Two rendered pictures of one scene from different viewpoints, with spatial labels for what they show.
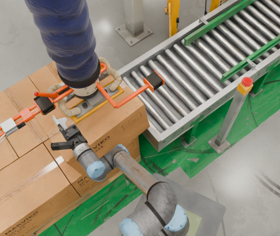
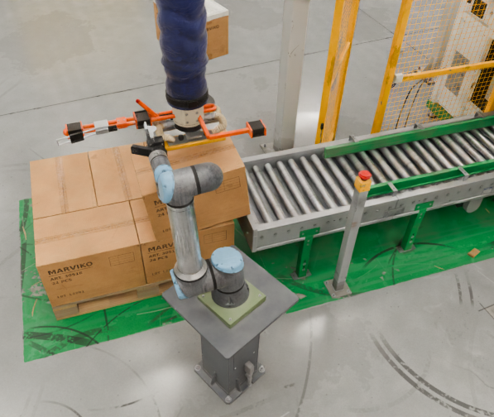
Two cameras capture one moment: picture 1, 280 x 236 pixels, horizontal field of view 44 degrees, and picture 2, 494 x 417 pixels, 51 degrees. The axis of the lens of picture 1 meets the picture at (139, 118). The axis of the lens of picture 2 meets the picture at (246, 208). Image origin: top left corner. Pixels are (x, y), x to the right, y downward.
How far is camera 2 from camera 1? 1.31 m
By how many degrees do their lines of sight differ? 21
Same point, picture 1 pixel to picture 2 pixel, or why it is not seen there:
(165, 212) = (203, 173)
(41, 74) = not seen: hidden behind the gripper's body
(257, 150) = (385, 309)
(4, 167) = (79, 210)
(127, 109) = (226, 166)
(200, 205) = (270, 287)
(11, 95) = (117, 153)
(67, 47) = (177, 48)
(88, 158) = (160, 160)
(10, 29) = not seen: hidden behind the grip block
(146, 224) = (181, 174)
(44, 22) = (163, 14)
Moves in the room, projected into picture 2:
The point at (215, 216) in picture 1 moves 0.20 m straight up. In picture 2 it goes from (283, 302) to (286, 277)
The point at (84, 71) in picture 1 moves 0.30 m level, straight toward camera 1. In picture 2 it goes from (188, 88) to (183, 122)
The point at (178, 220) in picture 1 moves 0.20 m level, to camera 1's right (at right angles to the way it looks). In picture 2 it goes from (231, 262) to (273, 271)
